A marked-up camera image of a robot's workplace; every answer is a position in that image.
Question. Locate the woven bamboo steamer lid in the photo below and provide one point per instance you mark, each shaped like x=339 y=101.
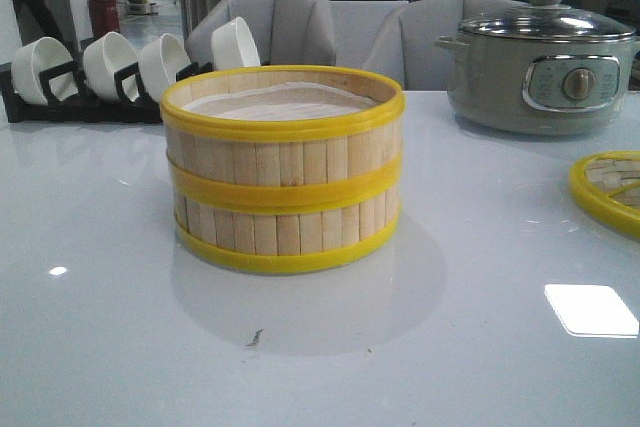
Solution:
x=606 y=186

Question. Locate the bamboo steamer base tier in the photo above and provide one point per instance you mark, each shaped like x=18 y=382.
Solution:
x=287 y=243

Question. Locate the white liner paper upper tier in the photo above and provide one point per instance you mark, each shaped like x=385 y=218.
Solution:
x=282 y=102

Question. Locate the white bowl rightmost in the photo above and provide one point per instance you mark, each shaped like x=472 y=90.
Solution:
x=233 y=46

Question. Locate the white bowl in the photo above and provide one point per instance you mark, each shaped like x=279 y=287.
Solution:
x=102 y=59
x=32 y=59
x=233 y=46
x=159 y=63

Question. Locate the grey chair left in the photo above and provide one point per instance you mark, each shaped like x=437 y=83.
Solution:
x=286 y=32

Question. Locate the grey chair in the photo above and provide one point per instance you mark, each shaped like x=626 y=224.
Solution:
x=404 y=48
x=286 y=32

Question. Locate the grey chair right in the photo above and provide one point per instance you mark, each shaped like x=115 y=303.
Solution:
x=404 y=48

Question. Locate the green electric cooking pot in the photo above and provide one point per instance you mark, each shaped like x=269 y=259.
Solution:
x=538 y=87

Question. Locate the black dish rack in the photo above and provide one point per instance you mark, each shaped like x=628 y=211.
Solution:
x=133 y=103

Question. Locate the red bin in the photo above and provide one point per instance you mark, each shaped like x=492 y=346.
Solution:
x=103 y=17

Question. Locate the glass pot lid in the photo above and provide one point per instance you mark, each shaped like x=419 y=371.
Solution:
x=548 y=20

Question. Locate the white bowl far left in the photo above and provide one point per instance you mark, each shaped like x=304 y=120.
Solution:
x=32 y=59

